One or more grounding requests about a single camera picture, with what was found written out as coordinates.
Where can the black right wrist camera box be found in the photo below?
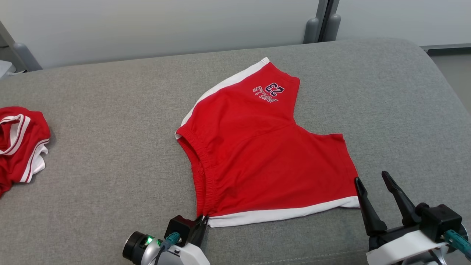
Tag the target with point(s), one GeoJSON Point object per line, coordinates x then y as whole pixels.
{"type": "Point", "coordinates": [439, 221]}

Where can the red jersey with white sleeves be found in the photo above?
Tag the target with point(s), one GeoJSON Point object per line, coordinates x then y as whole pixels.
{"type": "Point", "coordinates": [22, 143]}

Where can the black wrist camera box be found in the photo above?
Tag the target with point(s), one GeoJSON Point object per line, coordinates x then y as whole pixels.
{"type": "Point", "coordinates": [439, 221]}
{"type": "Point", "coordinates": [178, 226]}

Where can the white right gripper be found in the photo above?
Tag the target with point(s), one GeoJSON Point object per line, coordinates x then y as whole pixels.
{"type": "Point", "coordinates": [401, 248]}

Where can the white power strip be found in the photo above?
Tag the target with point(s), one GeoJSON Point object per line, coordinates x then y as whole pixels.
{"type": "Point", "coordinates": [4, 69]}

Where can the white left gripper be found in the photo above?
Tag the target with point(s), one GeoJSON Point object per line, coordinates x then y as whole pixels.
{"type": "Point", "coordinates": [186, 255]}

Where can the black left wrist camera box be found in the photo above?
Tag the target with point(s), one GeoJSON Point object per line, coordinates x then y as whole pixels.
{"type": "Point", "coordinates": [178, 226]}

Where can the red shorts with white stripes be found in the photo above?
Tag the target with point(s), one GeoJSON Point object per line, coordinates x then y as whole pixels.
{"type": "Point", "coordinates": [257, 154]}

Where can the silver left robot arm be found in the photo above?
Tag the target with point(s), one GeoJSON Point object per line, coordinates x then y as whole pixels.
{"type": "Point", "coordinates": [136, 247]}

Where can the grey partition post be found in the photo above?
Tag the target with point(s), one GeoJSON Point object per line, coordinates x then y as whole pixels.
{"type": "Point", "coordinates": [25, 59]}
{"type": "Point", "coordinates": [312, 31]}
{"type": "Point", "coordinates": [332, 27]}

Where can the grey partition base rail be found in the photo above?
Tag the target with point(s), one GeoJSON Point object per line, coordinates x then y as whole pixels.
{"type": "Point", "coordinates": [447, 46]}

